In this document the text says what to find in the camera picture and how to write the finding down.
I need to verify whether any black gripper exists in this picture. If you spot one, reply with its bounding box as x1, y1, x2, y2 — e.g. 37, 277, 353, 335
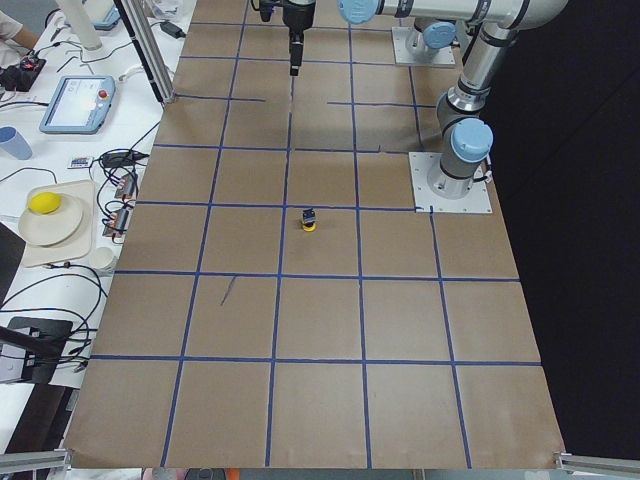
282, 0, 315, 76

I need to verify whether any yellow push button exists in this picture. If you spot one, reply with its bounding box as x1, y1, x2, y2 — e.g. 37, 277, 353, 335
301, 208, 317, 232

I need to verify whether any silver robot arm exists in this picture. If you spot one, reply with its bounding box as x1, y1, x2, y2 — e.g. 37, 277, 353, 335
337, 1, 567, 200

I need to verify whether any black power adapter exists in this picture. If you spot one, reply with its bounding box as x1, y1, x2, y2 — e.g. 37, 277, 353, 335
160, 21, 186, 39

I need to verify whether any blue teach pendant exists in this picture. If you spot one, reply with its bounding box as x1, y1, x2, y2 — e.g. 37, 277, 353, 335
39, 75, 116, 134
83, 0, 120, 31

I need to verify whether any white cylinder tube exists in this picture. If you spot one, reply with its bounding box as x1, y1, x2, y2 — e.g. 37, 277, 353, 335
56, 0, 102, 51

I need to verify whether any brown paper mat blue grid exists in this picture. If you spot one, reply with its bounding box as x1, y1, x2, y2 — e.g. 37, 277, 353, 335
64, 1, 563, 469

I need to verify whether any white paper cup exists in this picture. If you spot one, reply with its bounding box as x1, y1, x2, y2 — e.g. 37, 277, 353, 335
88, 247, 118, 275

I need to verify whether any beige tray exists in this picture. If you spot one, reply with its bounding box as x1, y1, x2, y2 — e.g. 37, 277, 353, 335
18, 180, 96, 267

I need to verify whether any blue plastic cup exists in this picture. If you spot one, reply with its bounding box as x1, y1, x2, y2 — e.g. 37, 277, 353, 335
0, 126, 33, 160

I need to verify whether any yellow lemon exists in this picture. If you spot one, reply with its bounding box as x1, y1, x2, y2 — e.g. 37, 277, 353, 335
28, 191, 62, 215

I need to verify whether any beige round plate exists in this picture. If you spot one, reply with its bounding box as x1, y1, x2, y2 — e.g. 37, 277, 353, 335
18, 194, 83, 246

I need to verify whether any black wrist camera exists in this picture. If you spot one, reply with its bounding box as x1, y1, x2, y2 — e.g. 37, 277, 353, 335
258, 0, 274, 23

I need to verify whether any aluminium frame post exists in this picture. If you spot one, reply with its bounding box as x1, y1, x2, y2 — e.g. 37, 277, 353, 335
114, 0, 175, 105

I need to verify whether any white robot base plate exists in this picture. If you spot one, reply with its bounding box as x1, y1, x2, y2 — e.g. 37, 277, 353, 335
409, 152, 492, 214

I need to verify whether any black camera stand base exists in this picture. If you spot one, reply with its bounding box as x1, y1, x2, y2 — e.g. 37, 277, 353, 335
1, 316, 73, 384

